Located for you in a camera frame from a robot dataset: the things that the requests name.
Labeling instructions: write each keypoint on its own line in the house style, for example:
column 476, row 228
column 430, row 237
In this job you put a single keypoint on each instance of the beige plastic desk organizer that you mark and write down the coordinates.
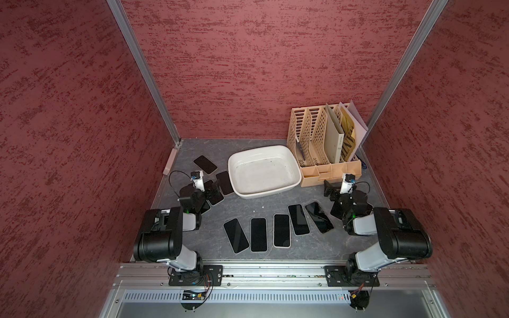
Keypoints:
column 308, row 125

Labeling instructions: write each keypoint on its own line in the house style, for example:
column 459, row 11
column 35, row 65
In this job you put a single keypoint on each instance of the aluminium corner post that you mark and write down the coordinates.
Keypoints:
column 128, row 33
column 426, row 25

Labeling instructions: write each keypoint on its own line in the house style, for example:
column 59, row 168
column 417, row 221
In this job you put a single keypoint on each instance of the pink block at wall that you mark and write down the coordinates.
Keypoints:
column 170, row 162

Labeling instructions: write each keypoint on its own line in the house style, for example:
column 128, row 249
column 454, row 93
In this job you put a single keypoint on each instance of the white plastic storage box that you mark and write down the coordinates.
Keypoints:
column 264, row 171

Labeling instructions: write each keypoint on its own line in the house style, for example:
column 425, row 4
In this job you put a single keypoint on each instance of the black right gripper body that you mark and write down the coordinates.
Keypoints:
column 342, row 199

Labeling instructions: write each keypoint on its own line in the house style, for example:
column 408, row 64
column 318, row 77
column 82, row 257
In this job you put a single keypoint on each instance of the right aluminium corner post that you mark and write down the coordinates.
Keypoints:
column 426, row 25

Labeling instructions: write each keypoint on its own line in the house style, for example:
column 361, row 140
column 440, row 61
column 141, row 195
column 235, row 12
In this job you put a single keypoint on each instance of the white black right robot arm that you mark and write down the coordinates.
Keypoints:
column 400, row 236

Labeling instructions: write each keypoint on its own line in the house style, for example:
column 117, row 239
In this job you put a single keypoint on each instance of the left aluminium corner post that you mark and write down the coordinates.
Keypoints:
column 128, row 33

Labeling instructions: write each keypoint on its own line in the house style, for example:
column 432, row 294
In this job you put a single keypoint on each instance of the yellow paper envelope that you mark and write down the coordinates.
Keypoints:
column 348, row 127

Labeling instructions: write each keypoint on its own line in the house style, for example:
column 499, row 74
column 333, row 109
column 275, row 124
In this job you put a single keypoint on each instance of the black phone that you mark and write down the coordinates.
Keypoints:
column 298, row 219
column 236, row 236
column 318, row 216

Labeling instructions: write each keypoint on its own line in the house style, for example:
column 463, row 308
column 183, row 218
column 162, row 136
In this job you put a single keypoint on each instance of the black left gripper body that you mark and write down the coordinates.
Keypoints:
column 201, row 199

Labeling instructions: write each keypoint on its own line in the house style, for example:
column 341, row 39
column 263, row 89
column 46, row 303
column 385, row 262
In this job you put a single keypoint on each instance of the aluminium front rail frame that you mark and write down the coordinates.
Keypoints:
column 274, row 283

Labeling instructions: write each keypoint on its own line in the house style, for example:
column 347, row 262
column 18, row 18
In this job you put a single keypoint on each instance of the beige file folder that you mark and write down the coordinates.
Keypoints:
column 333, row 142

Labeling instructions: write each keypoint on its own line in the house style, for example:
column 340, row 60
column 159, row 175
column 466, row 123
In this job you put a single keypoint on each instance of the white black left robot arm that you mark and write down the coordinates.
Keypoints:
column 160, row 237

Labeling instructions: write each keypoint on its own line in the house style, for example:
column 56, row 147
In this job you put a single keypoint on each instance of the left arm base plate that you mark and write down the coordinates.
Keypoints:
column 210, row 275

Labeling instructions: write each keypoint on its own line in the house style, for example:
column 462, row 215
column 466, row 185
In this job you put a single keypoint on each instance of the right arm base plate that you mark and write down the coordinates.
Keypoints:
column 342, row 276

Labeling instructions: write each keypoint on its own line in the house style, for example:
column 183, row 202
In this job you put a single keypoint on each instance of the dark blue booklet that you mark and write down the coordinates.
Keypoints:
column 300, row 153

